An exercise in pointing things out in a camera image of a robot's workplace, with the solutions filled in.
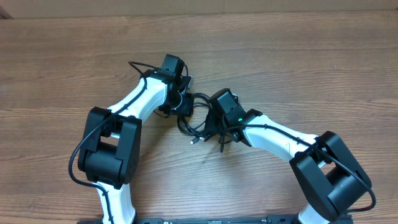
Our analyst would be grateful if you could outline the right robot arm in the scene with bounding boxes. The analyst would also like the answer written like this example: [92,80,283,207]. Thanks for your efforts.
[205,88,376,223]

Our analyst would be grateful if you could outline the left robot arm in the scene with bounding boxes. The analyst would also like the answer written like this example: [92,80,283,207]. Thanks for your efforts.
[70,54,193,223]

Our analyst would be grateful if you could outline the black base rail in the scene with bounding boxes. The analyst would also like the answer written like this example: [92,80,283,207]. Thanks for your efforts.
[77,213,354,224]

